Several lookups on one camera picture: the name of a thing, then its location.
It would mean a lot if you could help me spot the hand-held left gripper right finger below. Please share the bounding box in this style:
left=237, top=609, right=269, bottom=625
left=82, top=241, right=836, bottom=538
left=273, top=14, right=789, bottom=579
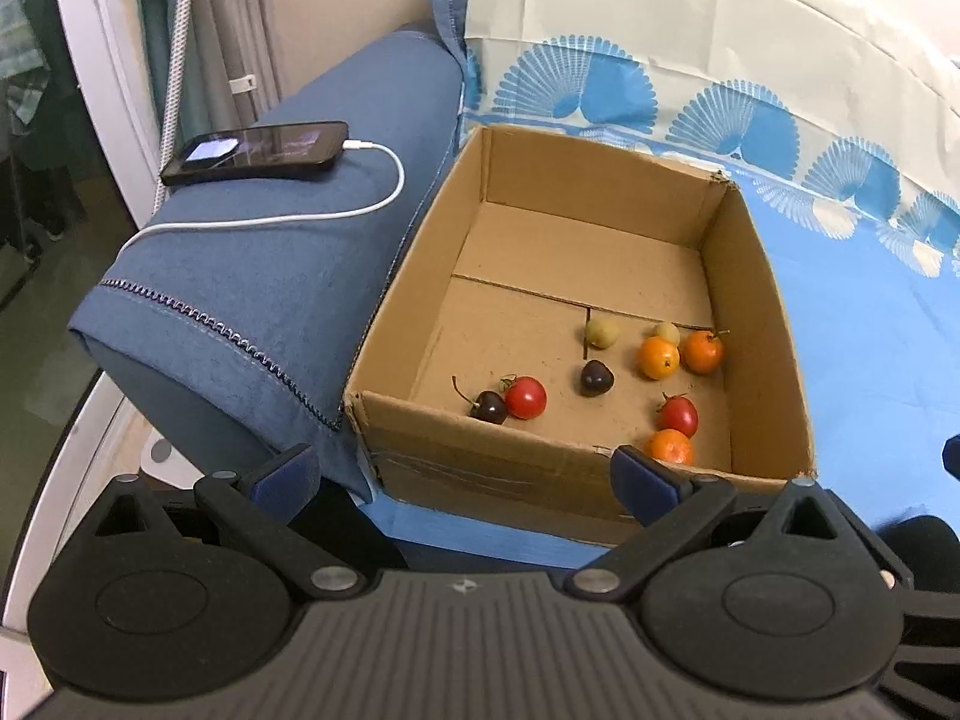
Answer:
left=564, top=446, right=845, bottom=602

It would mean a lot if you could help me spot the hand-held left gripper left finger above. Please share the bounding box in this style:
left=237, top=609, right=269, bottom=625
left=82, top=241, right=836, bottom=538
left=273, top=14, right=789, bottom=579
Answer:
left=88, top=442, right=368, bottom=601

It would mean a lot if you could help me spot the red cherry tomato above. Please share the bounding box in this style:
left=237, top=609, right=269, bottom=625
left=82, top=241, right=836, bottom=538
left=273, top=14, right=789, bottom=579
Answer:
left=501, top=375, right=548, bottom=421
left=657, top=393, right=701, bottom=439

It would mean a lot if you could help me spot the orange kumquat with stem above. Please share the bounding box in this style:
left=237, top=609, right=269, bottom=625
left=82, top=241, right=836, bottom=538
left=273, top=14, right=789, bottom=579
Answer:
left=680, top=328, right=730, bottom=376

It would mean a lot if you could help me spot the dark cherry with stem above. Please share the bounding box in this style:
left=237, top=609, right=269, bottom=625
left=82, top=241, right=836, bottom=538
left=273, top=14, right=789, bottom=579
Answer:
left=451, top=376, right=509, bottom=425

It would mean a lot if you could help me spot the brown cardboard box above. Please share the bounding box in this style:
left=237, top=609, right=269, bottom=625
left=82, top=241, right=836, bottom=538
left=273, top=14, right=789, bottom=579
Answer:
left=341, top=125, right=818, bottom=547

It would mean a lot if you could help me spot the white plastic base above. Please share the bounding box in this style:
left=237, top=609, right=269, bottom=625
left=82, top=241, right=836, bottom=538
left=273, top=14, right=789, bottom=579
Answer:
left=139, top=431, right=203, bottom=494

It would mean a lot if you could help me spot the blue fan print sheet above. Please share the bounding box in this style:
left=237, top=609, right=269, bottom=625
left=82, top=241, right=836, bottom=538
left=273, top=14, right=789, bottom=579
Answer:
left=360, top=0, right=960, bottom=571

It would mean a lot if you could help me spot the black smartphone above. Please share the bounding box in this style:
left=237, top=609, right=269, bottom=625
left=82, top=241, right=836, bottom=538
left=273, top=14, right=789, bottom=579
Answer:
left=160, top=120, right=351, bottom=187

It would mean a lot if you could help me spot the grey curtain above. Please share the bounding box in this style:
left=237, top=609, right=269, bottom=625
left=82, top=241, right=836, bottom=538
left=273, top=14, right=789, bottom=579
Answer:
left=135, top=0, right=284, bottom=137

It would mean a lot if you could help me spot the hanging plaid shirt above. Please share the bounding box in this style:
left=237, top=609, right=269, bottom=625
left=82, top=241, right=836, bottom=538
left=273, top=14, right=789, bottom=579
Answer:
left=0, top=0, right=47, bottom=125

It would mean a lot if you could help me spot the white charging cable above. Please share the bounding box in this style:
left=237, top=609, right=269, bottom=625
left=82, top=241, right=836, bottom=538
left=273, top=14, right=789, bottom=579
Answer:
left=120, top=136, right=406, bottom=260

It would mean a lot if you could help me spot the garment steamer with braided hose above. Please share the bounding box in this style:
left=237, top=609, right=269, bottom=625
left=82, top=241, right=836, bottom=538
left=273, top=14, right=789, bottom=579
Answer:
left=148, top=0, right=202, bottom=220

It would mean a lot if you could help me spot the white door frame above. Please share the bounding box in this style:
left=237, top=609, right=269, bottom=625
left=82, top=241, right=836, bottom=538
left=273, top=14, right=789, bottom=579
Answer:
left=46, top=0, right=181, bottom=232

